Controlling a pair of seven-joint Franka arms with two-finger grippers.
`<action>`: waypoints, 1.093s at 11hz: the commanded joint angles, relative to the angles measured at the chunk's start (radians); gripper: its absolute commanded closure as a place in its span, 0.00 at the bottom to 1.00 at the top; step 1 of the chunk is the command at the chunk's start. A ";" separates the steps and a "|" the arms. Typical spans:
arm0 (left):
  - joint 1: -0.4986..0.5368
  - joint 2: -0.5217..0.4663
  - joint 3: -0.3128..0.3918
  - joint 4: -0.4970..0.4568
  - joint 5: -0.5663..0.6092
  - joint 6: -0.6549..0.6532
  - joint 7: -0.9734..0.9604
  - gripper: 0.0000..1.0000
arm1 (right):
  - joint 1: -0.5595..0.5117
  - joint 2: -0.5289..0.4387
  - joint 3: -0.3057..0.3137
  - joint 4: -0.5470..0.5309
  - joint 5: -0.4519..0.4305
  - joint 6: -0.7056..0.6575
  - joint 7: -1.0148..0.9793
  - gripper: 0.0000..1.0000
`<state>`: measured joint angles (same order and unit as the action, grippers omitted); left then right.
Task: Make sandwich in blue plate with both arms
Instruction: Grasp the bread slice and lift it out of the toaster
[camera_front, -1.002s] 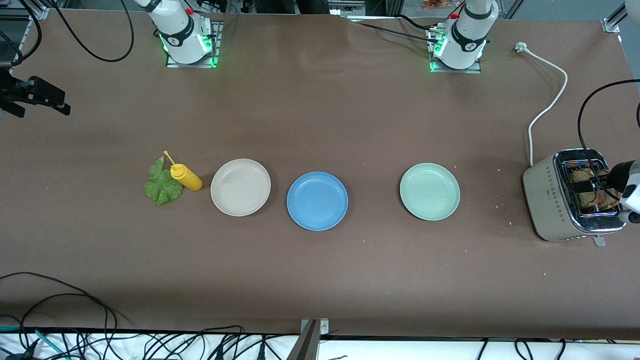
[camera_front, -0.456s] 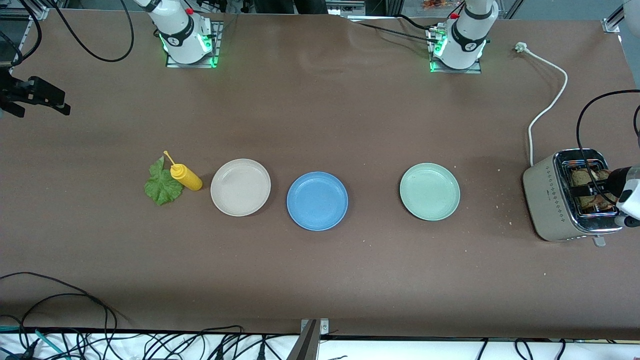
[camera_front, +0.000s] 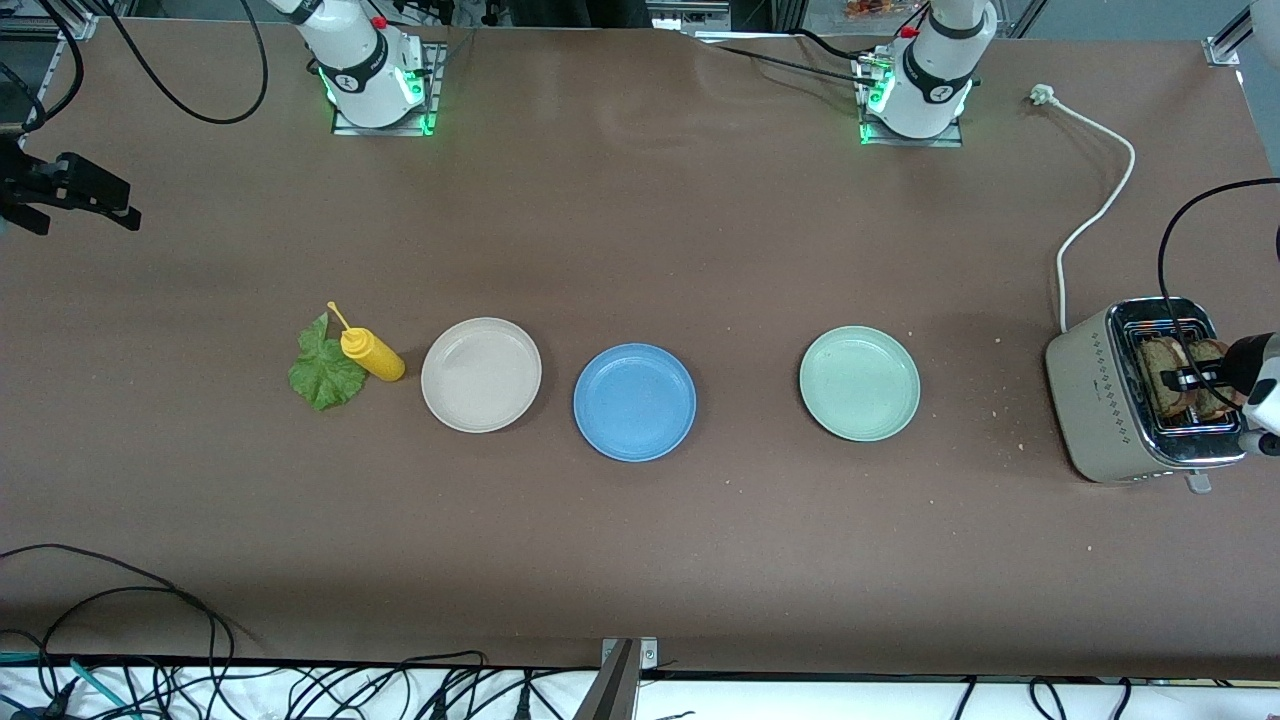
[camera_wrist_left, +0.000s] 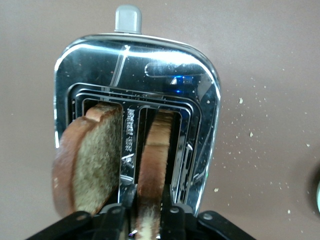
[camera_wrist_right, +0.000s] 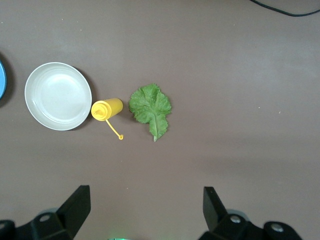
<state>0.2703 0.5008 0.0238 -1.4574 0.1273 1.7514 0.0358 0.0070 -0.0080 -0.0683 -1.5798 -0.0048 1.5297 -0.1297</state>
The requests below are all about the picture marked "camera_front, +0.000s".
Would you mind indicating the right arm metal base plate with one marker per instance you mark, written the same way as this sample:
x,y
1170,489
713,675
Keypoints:
x,y
436,90

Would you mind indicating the beige chrome two-slot toaster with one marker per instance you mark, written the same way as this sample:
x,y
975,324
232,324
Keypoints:
x,y
1095,400

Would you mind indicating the blue plate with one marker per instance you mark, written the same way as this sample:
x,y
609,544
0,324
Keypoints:
x,y
635,402

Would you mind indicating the yellow mustard squeeze bottle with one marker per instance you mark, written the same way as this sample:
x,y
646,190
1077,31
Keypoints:
x,y
375,355

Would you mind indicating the green lettuce leaf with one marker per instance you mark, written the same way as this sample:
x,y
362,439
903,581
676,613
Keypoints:
x,y
325,380

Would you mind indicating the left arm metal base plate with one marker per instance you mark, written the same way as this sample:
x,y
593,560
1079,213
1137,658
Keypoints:
x,y
955,133

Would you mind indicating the white lower board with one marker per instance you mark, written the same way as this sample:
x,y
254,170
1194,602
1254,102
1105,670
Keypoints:
x,y
800,700

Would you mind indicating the beige plate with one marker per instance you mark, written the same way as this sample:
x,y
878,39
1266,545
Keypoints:
x,y
480,375

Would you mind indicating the orange packet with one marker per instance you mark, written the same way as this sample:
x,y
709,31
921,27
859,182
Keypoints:
x,y
880,8

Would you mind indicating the aluminium frame rail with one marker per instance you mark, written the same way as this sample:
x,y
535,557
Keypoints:
x,y
1225,48
60,20

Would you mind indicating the brown bread slice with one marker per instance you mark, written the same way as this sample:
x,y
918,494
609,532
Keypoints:
x,y
1212,405
1158,385

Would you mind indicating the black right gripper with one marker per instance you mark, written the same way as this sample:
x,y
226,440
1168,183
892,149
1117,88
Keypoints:
x,y
30,185

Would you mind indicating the metal table edge bracket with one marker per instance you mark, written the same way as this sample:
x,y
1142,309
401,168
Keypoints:
x,y
615,690

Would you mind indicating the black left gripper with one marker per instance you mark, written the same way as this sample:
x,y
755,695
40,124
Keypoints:
x,y
1238,362

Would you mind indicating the mint green plate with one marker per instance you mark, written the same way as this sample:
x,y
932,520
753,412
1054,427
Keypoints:
x,y
860,385

